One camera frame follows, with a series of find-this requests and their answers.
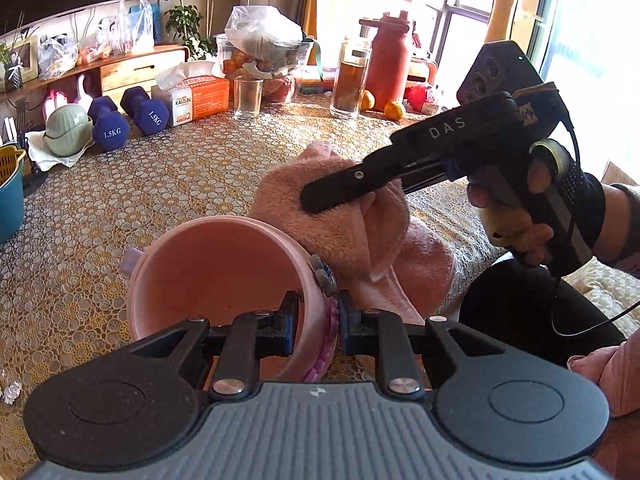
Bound pink towel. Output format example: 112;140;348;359
250;140;454;325

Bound pink and lilac colander bowl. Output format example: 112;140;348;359
120;216;338;382

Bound person's right hand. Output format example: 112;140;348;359
466;158;639;286

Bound red container on table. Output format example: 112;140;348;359
404;58;438;116

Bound orange fruit right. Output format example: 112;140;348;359
384;101;406;122

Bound orange fruit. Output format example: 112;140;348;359
359;90;375;112
384;101;406;122

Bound red water jug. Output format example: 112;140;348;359
359;10;413;112

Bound orange fruit left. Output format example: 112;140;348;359
359;90;375;112

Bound yellow curtain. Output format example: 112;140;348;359
301;0;324;66

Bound blue dumbbell right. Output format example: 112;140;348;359
120;86;169;136

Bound blue dumbbell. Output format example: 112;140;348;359
88;96;130;152
120;86;169;136

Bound blue dumbbell left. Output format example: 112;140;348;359
88;96;130;152

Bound plastic bag of fruit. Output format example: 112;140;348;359
216;6;321;104

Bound clear drinking glass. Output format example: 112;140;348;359
233;76;264;119

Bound orange tissue box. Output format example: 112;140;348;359
151;61;230;127

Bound white cloth under pot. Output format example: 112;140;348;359
25;131;94;172

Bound green ceramic pot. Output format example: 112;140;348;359
44;104;92;157

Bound teal bowl with yellow strainer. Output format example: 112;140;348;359
0;144;26;244

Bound wooden tv console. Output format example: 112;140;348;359
1;44;189;125

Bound green potted tree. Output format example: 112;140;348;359
160;0;217;61

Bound framed photo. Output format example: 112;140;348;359
1;36;39;93

